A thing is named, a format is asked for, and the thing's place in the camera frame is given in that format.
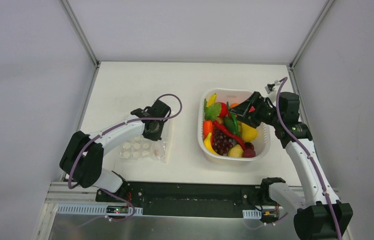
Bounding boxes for small yellow banana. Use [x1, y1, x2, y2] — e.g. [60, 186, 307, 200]
[206, 93, 217, 107]

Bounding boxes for large yellow banana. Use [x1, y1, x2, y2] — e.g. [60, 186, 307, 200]
[203, 132, 218, 155]

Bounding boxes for red tomato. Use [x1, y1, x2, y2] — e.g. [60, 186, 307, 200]
[219, 102, 228, 118]

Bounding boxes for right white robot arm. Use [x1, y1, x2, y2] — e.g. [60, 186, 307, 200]
[229, 91, 353, 240]

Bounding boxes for white plastic basket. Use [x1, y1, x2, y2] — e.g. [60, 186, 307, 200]
[197, 88, 271, 165]

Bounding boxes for purple grape bunch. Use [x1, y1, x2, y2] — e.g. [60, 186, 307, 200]
[212, 128, 236, 156]

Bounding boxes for green cucumber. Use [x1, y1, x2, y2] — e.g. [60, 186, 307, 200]
[223, 116, 237, 135]

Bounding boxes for clear zip top bag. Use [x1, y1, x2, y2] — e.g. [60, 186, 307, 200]
[117, 122, 172, 164]

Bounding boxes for dark purple sweet potato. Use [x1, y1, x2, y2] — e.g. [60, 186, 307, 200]
[242, 149, 256, 158]

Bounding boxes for yellow pear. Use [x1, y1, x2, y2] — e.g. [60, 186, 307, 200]
[241, 123, 258, 142]

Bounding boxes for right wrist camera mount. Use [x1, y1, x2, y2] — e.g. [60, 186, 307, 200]
[265, 80, 282, 97]

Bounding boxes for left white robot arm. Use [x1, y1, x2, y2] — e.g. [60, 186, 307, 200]
[59, 100, 171, 202]

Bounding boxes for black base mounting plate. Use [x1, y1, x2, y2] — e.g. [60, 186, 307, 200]
[95, 181, 279, 218]

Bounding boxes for red chili pepper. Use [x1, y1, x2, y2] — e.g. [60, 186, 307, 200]
[212, 120, 246, 150]

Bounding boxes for brown kiwi fruit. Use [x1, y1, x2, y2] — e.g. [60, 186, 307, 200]
[215, 117, 224, 125]

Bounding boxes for yellow potato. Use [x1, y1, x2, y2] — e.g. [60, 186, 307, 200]
[227, 144, 244, 158]

